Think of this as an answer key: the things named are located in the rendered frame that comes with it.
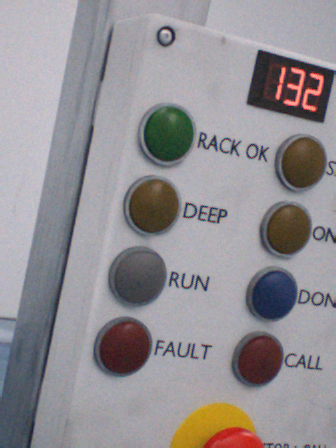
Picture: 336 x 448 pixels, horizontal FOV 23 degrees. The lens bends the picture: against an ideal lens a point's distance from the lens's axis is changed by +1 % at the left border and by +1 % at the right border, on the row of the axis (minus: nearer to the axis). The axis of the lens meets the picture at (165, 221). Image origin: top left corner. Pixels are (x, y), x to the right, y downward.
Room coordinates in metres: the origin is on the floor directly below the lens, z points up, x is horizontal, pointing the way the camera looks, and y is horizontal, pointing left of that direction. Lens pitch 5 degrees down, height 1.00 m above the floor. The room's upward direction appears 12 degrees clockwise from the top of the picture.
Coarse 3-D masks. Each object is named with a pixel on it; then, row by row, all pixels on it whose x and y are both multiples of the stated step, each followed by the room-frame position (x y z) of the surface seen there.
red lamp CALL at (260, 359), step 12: (264, 336) 0.44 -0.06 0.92; (252, 348) 0.44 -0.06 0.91; (264, 348) 0.44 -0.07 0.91; (276, 348) 0.44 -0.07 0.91; (240, 360) 0.44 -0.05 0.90; (252, 360) 0.44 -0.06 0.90; (264, 360) 0.44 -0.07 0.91; (276, 360) 0.44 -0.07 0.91; (240, 372) 0.44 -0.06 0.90; (252, 372) 0.44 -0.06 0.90; (264, 372) 0.44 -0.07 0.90; (276, 372) 0.45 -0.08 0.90
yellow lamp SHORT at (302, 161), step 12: (300, 144) 0.44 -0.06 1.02; (312, 144) 0.44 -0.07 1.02; (288, 156) 0.44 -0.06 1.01; (300, 156) 0.44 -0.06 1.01; (312, 156) 0.44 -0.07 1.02; (324, 156) 0.45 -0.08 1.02; (288, 168) 0.44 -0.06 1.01; (300, 168) 0.44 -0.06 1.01; (312, 168) 0.44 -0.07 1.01; (324, 168) 0.45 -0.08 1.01; (288, 180) 0.44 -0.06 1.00; (300, 180) 0.44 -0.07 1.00; (312, 180) 0.44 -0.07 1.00
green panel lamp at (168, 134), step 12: (168, 108) 0.41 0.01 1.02; (156, 120) 0.40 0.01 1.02; (168, 120) 0.40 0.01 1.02; (180, 120) 0.41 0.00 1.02; (144, 132) 0.40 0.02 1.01; (156, 132) 0.40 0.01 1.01; (168, 132) 0.40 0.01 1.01; (180, 132) 0.41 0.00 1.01; (192, 132) 0.41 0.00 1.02; (156, 144) 0.40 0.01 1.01; (168, 144) 0.40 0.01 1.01; (180, 144) 0.41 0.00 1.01; (156, 156) 0.41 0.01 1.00; (168, 156) 0.41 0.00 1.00; (180, 156) 0.41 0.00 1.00
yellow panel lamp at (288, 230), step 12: (288, 204) 0.44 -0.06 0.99; (276, 216) 0.44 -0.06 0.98; (288, 216) 0.44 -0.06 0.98; (300, 216) 0.44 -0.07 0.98; (276, 228) 0.44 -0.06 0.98; (288, 228) 0.44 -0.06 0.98; (300, 228) 0.44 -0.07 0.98; (276, 240) 0.44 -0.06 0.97; (288, 240) 0.44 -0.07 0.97; (300, 240) 0.44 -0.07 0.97; (288, 252) 0.44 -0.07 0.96
